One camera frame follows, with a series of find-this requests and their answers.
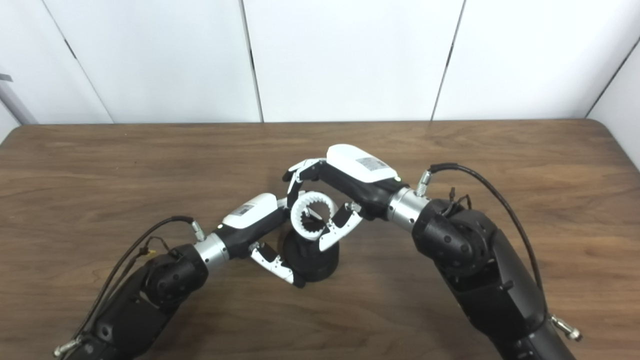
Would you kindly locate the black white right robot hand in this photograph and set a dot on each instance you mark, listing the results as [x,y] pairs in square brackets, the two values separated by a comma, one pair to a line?
[360,175]

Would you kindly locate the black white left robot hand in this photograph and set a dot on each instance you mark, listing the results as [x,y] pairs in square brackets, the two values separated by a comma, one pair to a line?
[250,220]

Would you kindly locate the round black stepped part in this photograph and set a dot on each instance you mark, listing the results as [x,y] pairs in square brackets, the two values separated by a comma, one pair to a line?
[315,260]

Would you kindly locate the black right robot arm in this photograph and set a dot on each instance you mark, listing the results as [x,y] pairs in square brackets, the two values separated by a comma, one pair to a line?
[480,270]

